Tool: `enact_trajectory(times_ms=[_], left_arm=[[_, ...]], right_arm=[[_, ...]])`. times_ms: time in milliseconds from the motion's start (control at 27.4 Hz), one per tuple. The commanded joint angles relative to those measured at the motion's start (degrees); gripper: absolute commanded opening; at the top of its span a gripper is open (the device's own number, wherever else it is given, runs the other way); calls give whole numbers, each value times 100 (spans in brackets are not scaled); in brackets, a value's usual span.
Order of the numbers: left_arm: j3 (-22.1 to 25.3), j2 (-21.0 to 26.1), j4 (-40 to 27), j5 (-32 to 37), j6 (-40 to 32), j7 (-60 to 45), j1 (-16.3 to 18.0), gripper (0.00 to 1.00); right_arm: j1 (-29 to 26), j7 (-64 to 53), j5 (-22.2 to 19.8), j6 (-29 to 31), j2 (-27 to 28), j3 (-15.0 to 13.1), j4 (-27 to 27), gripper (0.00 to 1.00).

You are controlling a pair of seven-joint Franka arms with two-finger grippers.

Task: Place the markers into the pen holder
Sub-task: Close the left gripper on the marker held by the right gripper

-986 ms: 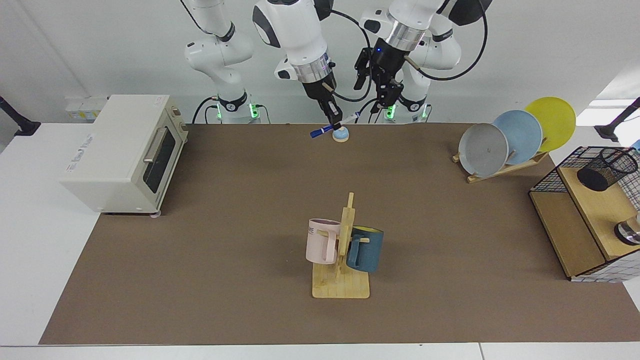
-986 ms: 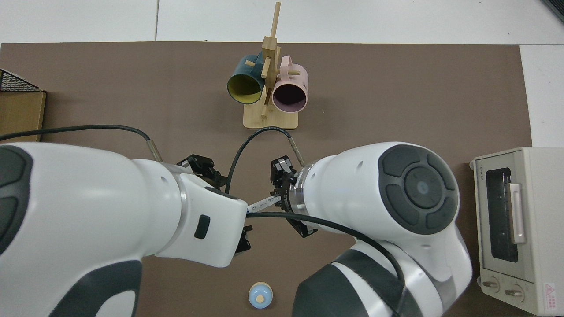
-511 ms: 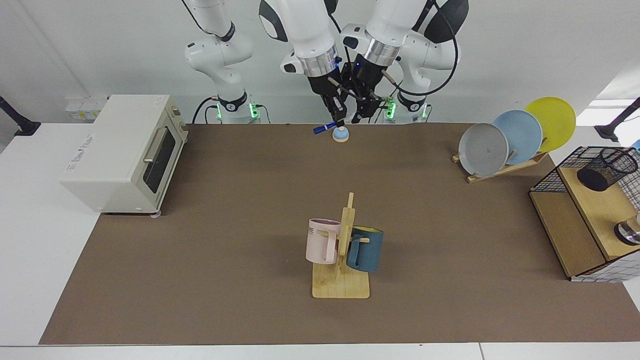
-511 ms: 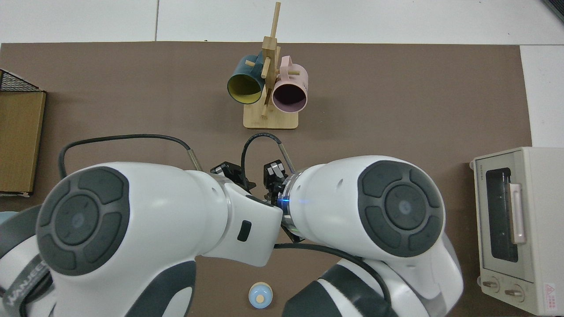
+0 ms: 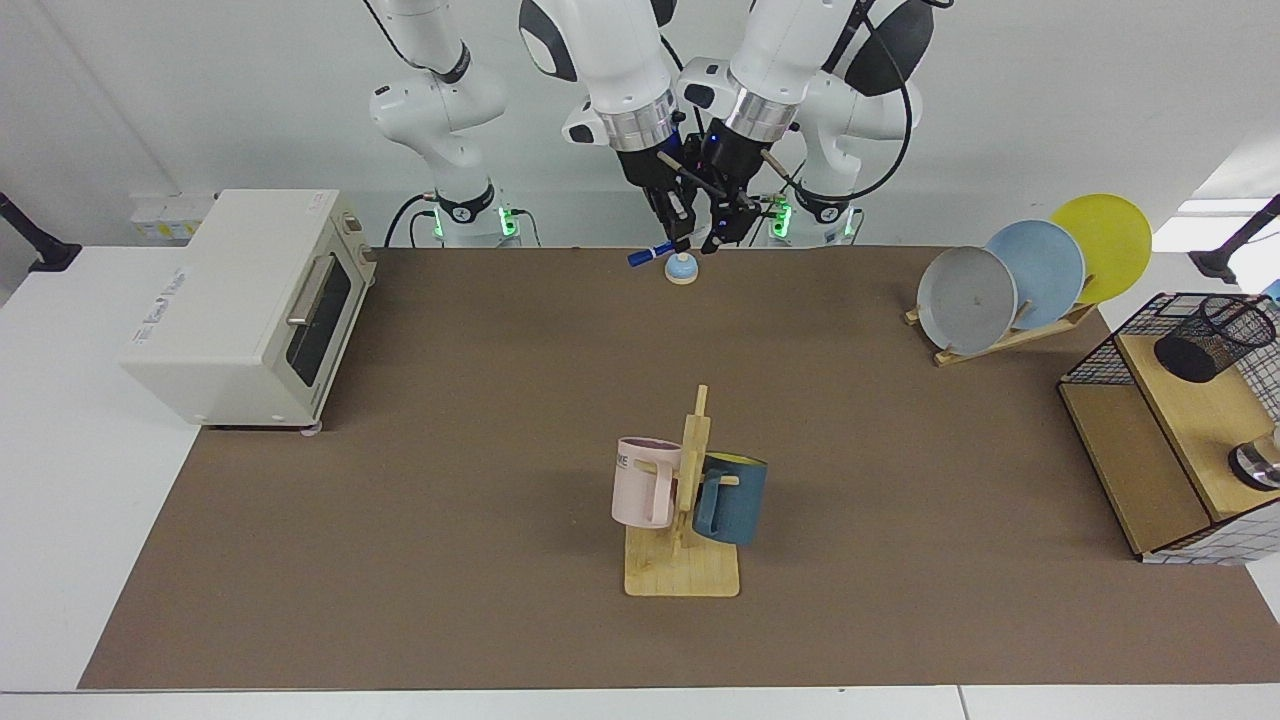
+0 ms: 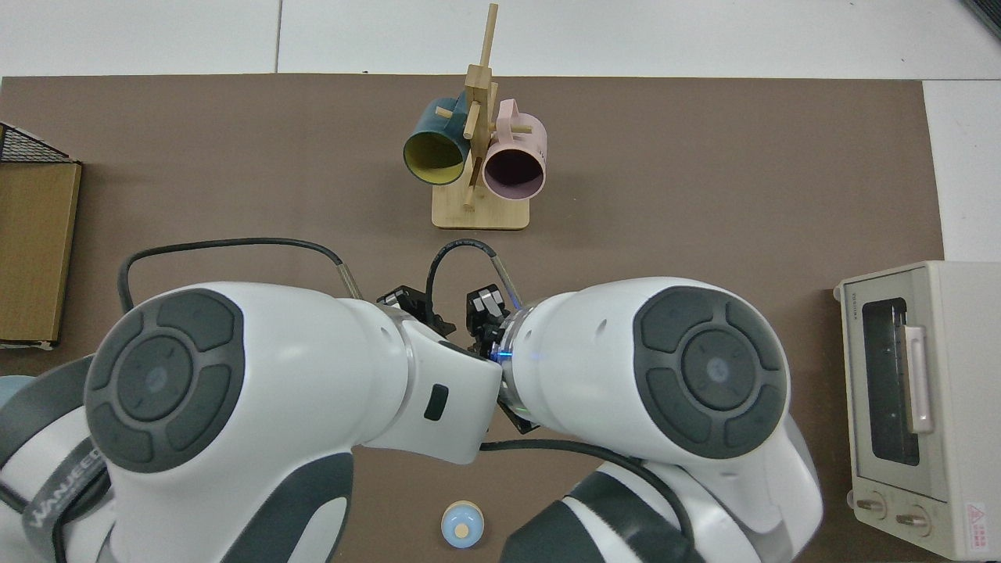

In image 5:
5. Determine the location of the white marker with blue cap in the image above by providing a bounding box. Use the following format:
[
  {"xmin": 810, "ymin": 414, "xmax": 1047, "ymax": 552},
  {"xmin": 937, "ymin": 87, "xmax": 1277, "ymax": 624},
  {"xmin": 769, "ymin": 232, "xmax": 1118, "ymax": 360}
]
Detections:
[{"xmin": 627, "ymin": 235, "xmax": 703, "ymax": 268}]

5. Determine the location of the black mesh pen holder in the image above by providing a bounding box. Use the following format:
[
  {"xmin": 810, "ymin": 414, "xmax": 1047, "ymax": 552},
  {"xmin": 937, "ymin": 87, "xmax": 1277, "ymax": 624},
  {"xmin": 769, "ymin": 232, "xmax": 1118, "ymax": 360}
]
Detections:
[{"xmin": 1154, "ymin": 295, "xmax": 1278, "ymax": 385}]

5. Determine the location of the grey plate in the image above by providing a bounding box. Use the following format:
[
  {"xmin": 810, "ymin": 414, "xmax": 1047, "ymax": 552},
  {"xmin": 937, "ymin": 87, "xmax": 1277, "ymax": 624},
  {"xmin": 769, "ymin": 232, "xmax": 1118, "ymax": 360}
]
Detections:
[{"xmin": 916, "ymin": 246, "xmax": 1019, "ymax": 356}]

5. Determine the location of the pink cup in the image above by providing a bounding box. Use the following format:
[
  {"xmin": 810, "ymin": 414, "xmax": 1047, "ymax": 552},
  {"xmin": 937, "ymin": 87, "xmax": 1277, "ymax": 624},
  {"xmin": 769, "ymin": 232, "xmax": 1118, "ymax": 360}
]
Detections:
[{"xmin": 611, "ymin": 437, "xmax": 684, "ymax": 529}]

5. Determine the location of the dark blue cup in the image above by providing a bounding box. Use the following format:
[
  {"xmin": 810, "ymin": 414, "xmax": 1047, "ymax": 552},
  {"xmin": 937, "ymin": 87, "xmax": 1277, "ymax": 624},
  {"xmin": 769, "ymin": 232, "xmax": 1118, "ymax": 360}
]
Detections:
[{"xmin": 692, "ymin": 452, "xmax": 769, "ymax": 546}]

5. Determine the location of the wooden plate rack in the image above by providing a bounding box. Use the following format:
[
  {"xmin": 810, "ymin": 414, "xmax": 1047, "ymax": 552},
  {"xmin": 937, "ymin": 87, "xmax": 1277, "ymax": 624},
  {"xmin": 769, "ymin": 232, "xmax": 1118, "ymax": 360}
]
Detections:
[{"xmin": 904, "ymin": 275, "xmax": 1099, "ymax": 368}]

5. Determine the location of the light blue plate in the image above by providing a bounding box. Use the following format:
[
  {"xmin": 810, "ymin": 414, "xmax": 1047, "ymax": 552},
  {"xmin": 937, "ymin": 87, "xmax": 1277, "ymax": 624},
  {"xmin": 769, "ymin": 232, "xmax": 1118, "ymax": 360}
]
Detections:
[{"xmin": 985, "ymin": 220, "xmax": 1086, "ymax": 331}]

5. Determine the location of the wooden cup stand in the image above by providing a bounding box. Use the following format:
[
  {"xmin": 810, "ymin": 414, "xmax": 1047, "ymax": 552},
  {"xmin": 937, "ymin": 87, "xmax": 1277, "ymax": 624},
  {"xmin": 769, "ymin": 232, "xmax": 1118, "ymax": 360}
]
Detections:
[{"xmin": 624, "ymin": 385, "xmax": 742, "ymax": 599}]

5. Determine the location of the yellow plate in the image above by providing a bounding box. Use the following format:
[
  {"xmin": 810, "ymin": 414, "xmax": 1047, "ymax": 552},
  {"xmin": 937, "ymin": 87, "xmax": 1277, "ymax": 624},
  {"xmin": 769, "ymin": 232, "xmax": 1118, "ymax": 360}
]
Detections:
[{"xmin": 1048, "ymin": 193, "xmax": 1153, "ymax": 306}]

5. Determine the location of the brown table cloth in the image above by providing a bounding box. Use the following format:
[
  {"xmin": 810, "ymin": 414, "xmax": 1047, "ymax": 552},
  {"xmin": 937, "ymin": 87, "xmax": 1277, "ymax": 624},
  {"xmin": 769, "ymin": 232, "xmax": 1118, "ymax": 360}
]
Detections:
[{"xmin": 78, "ymin": 246, "xmax": 1280, "ymax": 691}]

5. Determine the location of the pale toaster oven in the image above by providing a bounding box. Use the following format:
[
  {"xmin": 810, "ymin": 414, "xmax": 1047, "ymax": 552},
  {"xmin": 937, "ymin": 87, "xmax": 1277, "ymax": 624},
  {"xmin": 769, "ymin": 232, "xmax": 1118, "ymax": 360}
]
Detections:
[{"xmin": 118, "ymin": 189, "xmax": 378, "ymax": 433}]

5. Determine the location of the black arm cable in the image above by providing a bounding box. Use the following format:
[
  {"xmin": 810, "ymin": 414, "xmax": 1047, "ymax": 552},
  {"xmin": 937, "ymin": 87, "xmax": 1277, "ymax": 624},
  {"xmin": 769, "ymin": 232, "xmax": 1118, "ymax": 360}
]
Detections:
[
  {"xmin": 656, "ymin": 150, "xmax": 727, "ymax": 198},
  {"xmin": 760, "ymin": 0, "xmax": 918, "ymax": 201}
]

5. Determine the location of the black base cable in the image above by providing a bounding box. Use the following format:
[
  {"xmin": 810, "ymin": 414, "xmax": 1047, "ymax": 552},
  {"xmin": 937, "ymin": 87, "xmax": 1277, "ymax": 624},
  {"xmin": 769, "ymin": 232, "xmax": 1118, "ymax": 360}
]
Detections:
[{"xmin": 385, "ymin": 195, "xmax": 431, "ymax": 248}]

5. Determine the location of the wire basket with wooden floor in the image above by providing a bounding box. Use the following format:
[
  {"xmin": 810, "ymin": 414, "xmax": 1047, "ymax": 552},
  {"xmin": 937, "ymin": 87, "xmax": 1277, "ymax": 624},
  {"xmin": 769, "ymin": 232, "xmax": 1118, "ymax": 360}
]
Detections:
[{"xmin": 1058, "ymin": 292, "xmax": 1280, "ymax": 567}]

